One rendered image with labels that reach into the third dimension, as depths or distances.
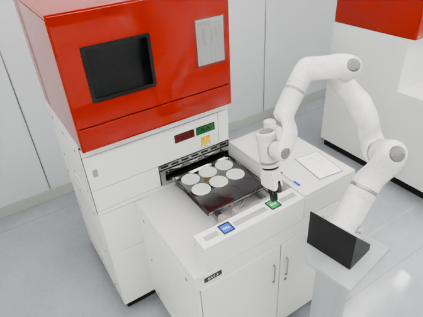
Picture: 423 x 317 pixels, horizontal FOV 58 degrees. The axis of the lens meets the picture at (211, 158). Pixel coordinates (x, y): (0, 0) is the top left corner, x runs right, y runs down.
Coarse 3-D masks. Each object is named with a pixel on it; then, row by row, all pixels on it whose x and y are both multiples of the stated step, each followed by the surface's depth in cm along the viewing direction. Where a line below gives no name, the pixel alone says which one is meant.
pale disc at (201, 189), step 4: (196, 184) 200; (200, 184) 200; (204, 184) 200; (192, 188) 198; (196, 188) 198; (200, 188) 198; (204, 188) 197; (208, 188) 197; (196, 192) 195; (200, 192) 195; (204, 192) 194
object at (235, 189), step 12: (216, 168) 212; (240, 168) 210; (180, 180) 204; (204, 180) 203; (228, 180) 202; (240, 180) 201; (252, 180) 201; (192, 192) 195; (216, 192) 194; (228, 192) 193; (240, 192) 193; (204, 204) 187; (216, 204) 186
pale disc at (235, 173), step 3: (228, 171) 209; (231, 171) 208; (234, 171) 208; (237, 171) 208; (240, 171) 208; (243, 171) 208; (228, 174) 206; (231, 174) 206; (234, 174) 206; (237, 174) 206; (240, 174) 206; (243, 174) 205; (228, 177) 204; (231, 177) 204; (234, 177) 204; (237, 177) 203; (240, 177) 203
